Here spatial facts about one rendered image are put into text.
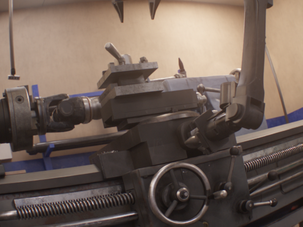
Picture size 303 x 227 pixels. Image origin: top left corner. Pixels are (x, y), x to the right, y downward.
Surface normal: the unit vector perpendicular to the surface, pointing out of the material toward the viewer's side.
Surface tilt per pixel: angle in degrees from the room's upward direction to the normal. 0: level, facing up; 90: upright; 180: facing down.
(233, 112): 68
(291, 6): 90
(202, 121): 90
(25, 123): 114
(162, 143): 90
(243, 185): 90
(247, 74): 62
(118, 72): 180
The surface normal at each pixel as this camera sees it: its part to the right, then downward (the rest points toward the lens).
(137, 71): 0.23, 0.95
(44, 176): 0.05, -0.94
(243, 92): -0.85, -0.27
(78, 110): 0.68, -0.30
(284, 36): -0.89, 0.12
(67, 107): 0.40, -0.27
